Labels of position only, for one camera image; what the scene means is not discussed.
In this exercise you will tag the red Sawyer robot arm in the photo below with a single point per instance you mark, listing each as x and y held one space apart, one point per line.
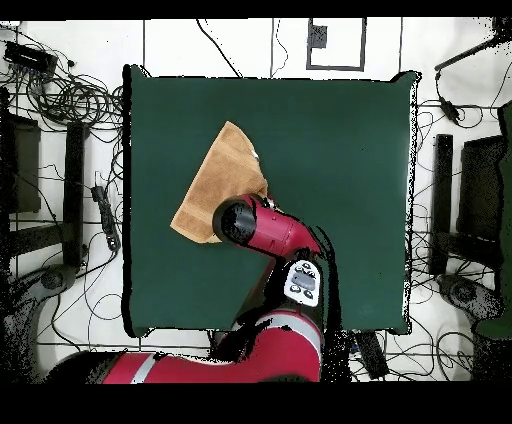
272 232

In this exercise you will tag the black stand frame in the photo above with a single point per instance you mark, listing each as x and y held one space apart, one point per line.
74 192
443 192

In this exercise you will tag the black electronics box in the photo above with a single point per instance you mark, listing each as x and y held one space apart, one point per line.
30 58

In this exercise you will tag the dark grey square plate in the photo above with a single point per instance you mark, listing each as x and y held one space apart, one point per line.
318 36

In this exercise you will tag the black pole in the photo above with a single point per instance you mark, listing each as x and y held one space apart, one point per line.
464 55

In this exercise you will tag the black tripod base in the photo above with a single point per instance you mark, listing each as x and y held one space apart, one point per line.
54 278
466 294

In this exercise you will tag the tan terry towel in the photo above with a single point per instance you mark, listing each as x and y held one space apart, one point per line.
228 168

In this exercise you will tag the black flat panel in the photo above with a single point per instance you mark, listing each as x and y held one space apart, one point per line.
480 188
24 168

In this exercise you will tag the black power strip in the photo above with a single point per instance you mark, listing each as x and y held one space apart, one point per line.
107 220

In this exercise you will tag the black oblong box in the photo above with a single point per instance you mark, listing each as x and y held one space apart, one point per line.
372 354

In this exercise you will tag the dark green table cloth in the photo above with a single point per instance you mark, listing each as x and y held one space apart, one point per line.
340 160

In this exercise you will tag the black power adapter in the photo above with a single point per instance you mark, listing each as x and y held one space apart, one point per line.
450 110

